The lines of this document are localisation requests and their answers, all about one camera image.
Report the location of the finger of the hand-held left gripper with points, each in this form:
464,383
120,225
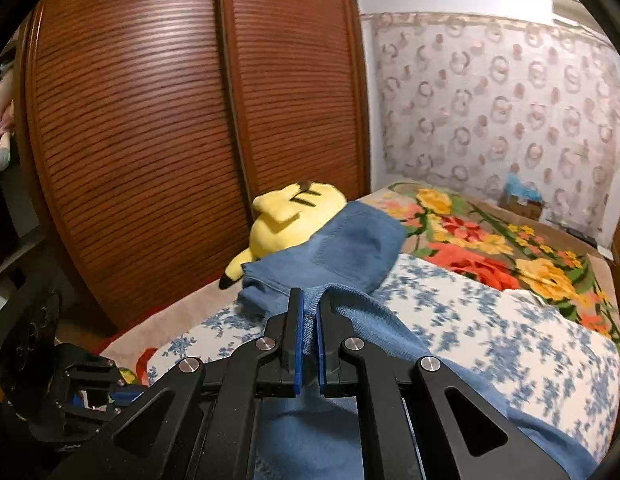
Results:
122,396

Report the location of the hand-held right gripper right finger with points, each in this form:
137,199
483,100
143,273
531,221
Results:
320,355

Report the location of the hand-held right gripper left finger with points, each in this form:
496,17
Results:
300,350

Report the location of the blue denim pants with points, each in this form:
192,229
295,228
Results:
350,250

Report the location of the yellow plush toy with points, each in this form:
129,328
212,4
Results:
285,230

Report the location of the blue floral bed sheet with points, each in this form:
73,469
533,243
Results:
490,320

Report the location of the flower patterned blanket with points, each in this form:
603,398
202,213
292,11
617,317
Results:
465,255

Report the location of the pink doll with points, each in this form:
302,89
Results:
1,125

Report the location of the wooden louvered wardrobe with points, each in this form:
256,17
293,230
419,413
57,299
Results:
140,135

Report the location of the cardboard box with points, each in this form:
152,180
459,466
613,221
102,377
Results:
522,207

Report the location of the blue plastic bag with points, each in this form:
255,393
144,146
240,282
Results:
522,185

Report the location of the black flat box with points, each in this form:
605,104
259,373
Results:
582,236

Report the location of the circle patterned sheer curtain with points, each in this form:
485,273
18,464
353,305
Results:
490,110

